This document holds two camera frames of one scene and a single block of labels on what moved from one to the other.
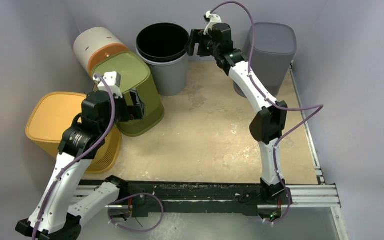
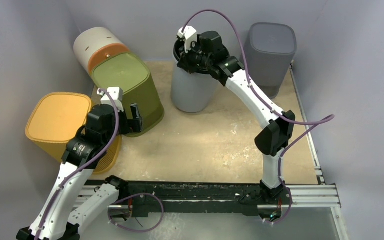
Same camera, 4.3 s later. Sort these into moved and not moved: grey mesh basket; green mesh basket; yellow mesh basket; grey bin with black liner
Moved: grey bin with black liner
Not moved: yellow mesh basket; green mesh basket; grey mesh basket
